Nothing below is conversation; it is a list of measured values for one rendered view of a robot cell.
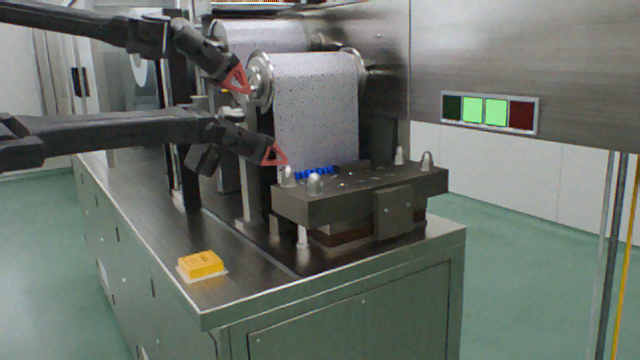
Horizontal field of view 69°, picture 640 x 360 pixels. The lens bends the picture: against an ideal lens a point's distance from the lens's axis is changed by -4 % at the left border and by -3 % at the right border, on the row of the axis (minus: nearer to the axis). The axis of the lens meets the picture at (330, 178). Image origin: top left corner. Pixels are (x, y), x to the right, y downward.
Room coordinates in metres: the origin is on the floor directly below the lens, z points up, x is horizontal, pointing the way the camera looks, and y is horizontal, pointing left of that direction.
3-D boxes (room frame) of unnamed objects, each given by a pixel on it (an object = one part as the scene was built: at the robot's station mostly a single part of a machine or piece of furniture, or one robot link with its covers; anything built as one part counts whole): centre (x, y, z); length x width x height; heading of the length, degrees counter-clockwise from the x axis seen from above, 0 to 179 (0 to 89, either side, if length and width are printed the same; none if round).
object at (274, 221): (1.16, 0.02, 0.92); 0.28 x 0.04 x 0.04; 123
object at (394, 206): (1.01, -0.14, 0.96); 0.10 x 0.03 x 0.11; 123
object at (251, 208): (1.15, 0.21, 1.05); 0.06 x 0.05 x 0.31; 123
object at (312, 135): (1.16, 0.02, 1.11); 0.23 x 0.01 x 0.18; 123
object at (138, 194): (1.95, 0.64, 0.88); 2.52 x 0.66 x 0.04; 33
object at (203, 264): (0.88, 0.27, 0.91); 0.07 x 0.07 x 0.02; 33
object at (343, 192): (1.08, -0.08, 1.00); 0.40 x 0.16 x 0.06; 123
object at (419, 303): (1.96, 0.63, 0.43); 2.52 x 0.64 x 0.86; 33
